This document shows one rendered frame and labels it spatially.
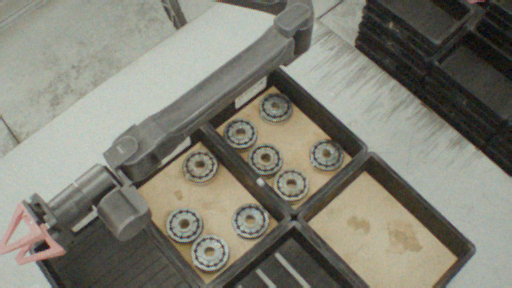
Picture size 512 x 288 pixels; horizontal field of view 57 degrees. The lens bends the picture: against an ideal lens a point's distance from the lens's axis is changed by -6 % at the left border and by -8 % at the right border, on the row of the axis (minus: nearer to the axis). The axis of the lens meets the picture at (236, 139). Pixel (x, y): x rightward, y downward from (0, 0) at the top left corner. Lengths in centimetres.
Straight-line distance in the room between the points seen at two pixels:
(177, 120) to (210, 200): 66
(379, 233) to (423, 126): 49
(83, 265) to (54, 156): 47
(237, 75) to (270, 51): 8
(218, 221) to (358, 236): 39
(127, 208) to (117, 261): 68
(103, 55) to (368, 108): 162
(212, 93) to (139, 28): 213
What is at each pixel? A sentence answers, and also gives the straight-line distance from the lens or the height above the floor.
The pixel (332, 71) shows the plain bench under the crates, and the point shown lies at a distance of 184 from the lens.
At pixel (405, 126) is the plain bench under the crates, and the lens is 177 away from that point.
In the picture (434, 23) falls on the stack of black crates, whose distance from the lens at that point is 238.
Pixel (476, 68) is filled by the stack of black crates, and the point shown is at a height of 38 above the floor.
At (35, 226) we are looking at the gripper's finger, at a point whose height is 151.
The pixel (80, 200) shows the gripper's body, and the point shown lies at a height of 148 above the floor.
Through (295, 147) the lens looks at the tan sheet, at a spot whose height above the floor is 83.
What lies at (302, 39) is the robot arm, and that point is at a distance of 93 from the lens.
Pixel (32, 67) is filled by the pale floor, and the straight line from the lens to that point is 299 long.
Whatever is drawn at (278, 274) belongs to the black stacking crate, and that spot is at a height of 83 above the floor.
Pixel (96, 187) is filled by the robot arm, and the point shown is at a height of 148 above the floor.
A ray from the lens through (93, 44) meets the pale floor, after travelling 295.
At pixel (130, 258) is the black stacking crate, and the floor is 83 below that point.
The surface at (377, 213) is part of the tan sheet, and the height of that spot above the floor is 83.
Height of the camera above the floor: 218
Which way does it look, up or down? 62 degrees down
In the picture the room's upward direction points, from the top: 5 degrees counter-clockwise
